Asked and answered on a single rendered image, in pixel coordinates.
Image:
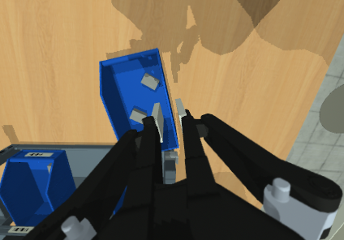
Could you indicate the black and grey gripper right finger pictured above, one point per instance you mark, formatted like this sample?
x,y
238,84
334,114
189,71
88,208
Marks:
x,y
302,200

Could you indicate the grey metal shelf rack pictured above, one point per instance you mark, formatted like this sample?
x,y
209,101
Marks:
x,y
82,160

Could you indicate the blue bin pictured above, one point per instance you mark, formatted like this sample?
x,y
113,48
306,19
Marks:
x,y
121,91
120,202
23,184

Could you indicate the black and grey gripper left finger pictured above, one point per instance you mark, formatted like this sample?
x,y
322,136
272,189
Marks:
x,y
92,204

